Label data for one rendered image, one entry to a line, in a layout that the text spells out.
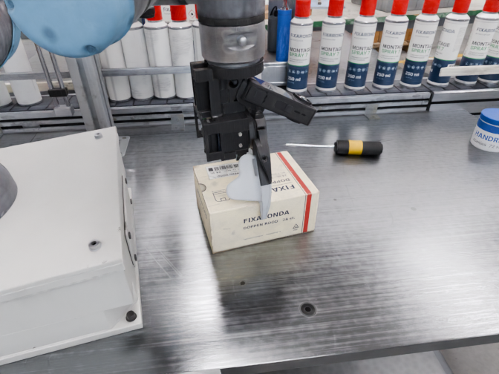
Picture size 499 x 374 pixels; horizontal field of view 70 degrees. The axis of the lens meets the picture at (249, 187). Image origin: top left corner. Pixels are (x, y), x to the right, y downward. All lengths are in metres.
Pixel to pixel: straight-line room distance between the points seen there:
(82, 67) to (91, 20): 0.48
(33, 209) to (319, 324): 0.36
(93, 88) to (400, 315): 0.63
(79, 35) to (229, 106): 0.22
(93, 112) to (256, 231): 0.43
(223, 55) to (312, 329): 0.33
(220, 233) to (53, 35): 0.32
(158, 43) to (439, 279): 0.69
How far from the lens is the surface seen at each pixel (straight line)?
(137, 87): 0.89
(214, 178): 0.54
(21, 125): 0.96
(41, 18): 0.29
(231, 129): 0.45
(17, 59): 0.95
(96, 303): 0.43
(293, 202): 0.51
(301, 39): 0.87
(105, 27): 0.28
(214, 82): 0.44
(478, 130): 0.90
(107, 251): 0.39
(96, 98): 0.76
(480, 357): 1.59
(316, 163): 0.73
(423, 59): 1.01
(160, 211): 0.61
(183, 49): 0.85
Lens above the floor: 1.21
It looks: 36 degrees down
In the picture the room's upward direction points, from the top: straight up
